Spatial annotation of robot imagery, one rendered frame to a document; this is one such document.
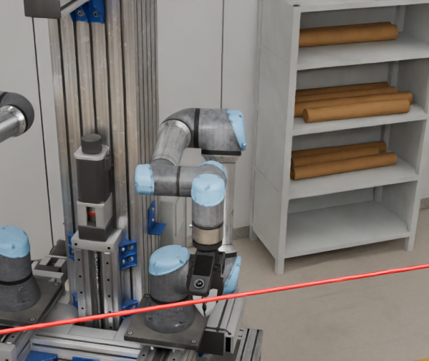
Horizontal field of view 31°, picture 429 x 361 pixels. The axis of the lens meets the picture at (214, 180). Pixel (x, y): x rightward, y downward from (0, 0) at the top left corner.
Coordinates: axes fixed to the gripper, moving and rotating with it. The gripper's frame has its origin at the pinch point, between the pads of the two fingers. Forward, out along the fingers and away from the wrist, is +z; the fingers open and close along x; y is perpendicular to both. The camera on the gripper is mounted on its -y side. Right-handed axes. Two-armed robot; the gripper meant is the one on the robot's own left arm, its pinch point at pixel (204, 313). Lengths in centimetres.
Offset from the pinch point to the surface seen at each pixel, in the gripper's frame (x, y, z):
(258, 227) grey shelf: 17, 249, 116
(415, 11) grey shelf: -61, 292, -9
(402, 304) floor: -69, 208, 131
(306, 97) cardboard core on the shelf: -5, 256, 34
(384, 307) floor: -59, 203, 132
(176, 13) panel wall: 64, 238, -13
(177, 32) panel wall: 64, 238, -2
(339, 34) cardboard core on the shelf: -21, 263, -1
